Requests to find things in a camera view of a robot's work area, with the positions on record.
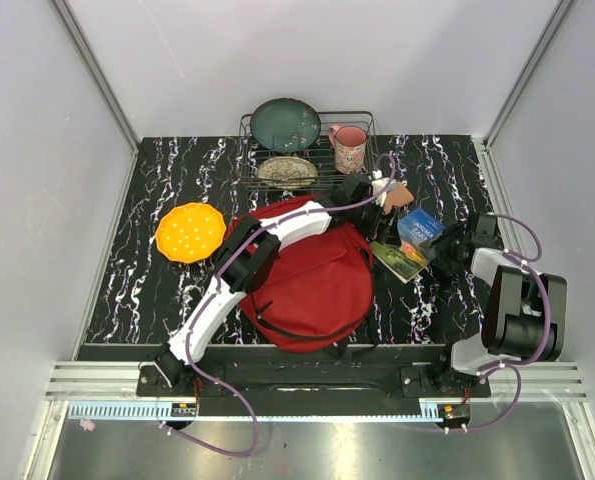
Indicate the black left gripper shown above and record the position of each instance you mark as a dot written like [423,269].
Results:
[383,234]

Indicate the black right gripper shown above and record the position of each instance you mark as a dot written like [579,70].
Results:
[440,257]

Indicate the blue Animal Farm book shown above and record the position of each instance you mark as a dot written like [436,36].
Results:
[417,230]

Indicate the red backpack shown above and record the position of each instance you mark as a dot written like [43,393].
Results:
[318,292]

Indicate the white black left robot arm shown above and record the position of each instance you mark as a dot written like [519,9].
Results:
[243,264]

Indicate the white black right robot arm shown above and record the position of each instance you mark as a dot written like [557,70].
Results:
[524,319]

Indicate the pink patterned mug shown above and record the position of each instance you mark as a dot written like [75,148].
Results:
[349,145]

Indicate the pink leather wallet notebook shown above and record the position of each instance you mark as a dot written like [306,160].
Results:
[396,197]

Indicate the beige patterned small plate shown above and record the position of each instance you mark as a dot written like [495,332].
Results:
[287,172]

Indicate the dark teal plate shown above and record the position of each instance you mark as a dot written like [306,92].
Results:
[285,125]

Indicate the orange dotted plate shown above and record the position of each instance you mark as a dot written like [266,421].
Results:
[190,233]

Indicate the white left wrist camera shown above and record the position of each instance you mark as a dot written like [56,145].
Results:
[381,187]

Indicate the black wire dish rack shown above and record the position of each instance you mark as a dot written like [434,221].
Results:
[250,154]

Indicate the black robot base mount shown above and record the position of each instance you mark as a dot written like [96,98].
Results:
[388,380]

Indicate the aluminium frame rail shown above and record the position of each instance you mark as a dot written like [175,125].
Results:
[81,45]

